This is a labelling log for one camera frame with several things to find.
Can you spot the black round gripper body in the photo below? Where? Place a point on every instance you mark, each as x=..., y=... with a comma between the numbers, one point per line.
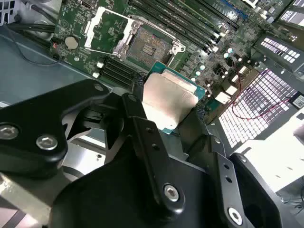
x=114, y=194

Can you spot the metal socket cover frame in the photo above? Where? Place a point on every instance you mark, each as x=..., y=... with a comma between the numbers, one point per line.
x=97, y=15

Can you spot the silver CPU with green edge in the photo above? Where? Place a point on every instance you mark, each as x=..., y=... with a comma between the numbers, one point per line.
x=166, y=99

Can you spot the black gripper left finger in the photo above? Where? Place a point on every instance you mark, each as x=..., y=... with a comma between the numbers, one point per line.
x=35, y=114

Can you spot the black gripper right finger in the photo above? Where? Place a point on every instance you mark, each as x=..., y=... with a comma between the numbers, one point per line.
x=222, y=180

